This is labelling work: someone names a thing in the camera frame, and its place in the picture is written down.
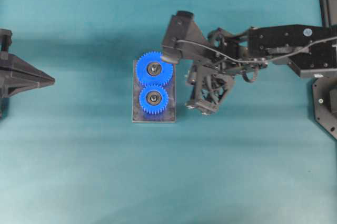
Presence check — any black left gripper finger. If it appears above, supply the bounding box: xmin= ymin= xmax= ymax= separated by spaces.
xmin=1 ymin=82 xmax=55 ymax=98
xmin=1 ymin=53 xmax=55 ymax=83

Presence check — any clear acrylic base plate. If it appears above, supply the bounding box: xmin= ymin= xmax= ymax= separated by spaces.
xmin=132 ymin=59 xmax=176 ymax=123

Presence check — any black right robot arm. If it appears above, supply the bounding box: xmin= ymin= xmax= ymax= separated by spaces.
xmin=184 ymin=25 xmax=336 ymax=115

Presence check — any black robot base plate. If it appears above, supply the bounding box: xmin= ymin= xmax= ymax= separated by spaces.
xmin=308 ymin=73 xmax=336 ymax=141

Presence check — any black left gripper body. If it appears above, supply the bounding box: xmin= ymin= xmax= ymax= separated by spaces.
xmin=0 ymin=28 xmax=13 ymax=53

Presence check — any steel shaft under large gear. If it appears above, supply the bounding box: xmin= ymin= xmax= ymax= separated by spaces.
xmin=148 ymin=62 xmax=161 ymax=76

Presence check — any small blue gear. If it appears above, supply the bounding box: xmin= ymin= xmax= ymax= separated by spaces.
xmin=138 ymin=85 xmax=169 ymax=115

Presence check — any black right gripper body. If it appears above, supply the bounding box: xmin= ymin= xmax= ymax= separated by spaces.
xmin=185 ymin=28 xmax=249 ymax=115

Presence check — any large blue gear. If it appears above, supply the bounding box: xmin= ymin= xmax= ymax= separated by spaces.
xmin=135 ymin=51 xmax=173 ymax=86

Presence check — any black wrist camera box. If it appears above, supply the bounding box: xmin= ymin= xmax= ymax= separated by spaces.
xmin=161 ymin=11 xmax=215 ymax=64

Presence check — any black camera cable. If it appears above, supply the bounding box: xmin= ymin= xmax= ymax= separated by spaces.
xmin=172 ymin=38 xmax=337 ymax=64

